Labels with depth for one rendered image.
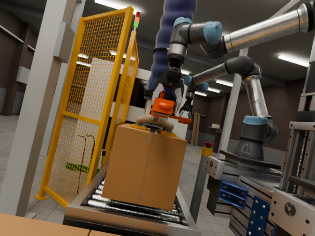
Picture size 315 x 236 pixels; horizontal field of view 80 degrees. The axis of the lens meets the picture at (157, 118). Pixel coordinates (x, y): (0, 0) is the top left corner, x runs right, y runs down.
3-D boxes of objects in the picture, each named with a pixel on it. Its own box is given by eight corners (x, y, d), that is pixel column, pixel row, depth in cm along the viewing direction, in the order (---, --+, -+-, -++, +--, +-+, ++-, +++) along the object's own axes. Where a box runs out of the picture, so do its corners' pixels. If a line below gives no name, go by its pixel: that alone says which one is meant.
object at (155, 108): (151, 111, 77) (154, 99, 77) (169, 115, 78) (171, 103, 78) (152, 110, 69) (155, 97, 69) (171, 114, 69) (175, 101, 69)
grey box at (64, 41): (62, 62, 178) (70, 32, 179) (68, 63, 179) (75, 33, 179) (52, 55, 158) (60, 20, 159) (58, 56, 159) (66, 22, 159)
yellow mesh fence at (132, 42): (108, 176, 329) (135, 60, 334) (114, 178, 330) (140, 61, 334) (87, 208, 212) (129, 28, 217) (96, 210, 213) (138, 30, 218)
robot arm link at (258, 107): (250, 142, 110) (233, 62, 128) (261, 144, 119) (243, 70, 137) (272, 137, 101) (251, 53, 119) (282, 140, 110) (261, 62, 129)
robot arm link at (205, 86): (199, 88, 146) (189, 88, 155) (208, 92, 153) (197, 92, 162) (201, 78, 146) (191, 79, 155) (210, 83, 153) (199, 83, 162)
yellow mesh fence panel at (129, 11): (33, 195, 213) (76, 16, 218) (43, 194, 221) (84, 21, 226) (78, 236, 164) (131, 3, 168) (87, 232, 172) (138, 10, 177)
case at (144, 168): (116, 168, 162) (127, 123, 163) (161, 178, 165) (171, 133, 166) (101, 197, 102) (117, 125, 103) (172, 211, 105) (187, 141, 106)
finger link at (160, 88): (152, 106, 78) (165, 89, 79) (153, 106, 72) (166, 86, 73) (146, 102, 78) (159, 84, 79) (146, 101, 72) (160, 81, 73)
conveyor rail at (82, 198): (119, 156, 327) (122, 145, 328) (123, 156, 328) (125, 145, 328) (58, 242, 97) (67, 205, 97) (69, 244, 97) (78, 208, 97)
